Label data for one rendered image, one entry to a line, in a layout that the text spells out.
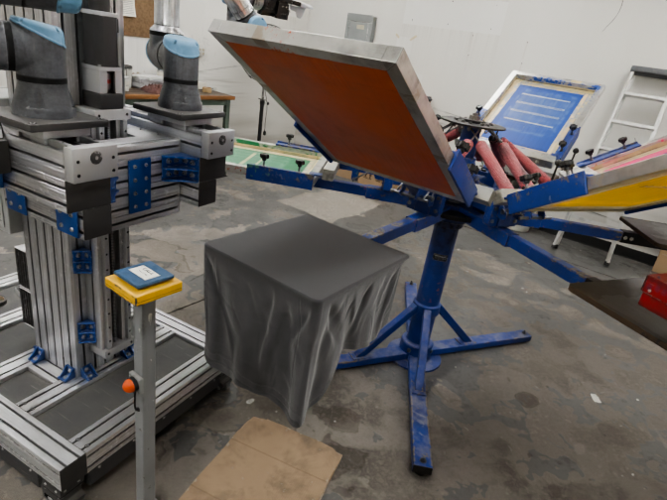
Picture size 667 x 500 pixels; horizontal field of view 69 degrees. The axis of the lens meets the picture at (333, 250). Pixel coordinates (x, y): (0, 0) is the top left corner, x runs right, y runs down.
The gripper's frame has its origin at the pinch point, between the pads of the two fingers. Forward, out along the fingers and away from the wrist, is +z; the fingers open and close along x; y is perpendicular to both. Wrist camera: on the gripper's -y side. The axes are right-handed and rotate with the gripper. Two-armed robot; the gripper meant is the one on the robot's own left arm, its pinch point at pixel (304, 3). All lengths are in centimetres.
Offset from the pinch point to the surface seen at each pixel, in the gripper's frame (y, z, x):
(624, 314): 52, 25, 155
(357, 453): 155, -5, 107
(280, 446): 155, -33, 89
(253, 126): 179, 202, -364
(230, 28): 5, -62, 62
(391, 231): 67, 9, 75
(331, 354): 81, -44, 112
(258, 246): 63, -53, 78
